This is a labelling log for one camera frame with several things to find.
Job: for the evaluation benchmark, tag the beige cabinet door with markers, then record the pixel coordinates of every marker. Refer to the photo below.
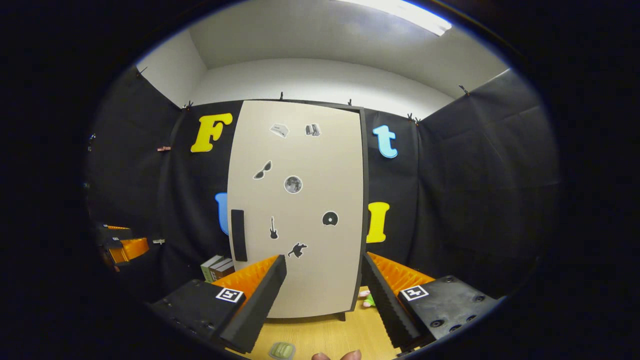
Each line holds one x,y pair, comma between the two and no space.
310,160

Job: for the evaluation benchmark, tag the black backdrop cloth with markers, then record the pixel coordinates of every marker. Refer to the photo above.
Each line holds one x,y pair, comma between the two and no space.
475,200

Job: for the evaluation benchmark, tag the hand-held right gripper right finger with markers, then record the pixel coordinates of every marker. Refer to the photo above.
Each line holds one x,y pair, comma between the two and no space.
387,305

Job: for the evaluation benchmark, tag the green and white plush toy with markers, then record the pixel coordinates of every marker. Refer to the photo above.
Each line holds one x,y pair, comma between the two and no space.
368,299

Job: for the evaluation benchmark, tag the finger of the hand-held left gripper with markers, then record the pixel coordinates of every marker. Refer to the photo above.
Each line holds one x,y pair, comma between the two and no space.
131,249
119,227

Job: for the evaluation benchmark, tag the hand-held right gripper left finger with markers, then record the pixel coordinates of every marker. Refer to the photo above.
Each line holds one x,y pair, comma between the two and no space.
257,310

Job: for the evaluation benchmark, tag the dark grey cabinet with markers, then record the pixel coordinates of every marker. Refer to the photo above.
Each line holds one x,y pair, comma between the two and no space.
366,200

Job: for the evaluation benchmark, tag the long ceiling light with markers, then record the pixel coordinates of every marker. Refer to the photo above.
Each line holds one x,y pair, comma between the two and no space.
400,12

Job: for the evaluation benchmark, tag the green book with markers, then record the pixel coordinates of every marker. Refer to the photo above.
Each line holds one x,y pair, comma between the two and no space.
208,268

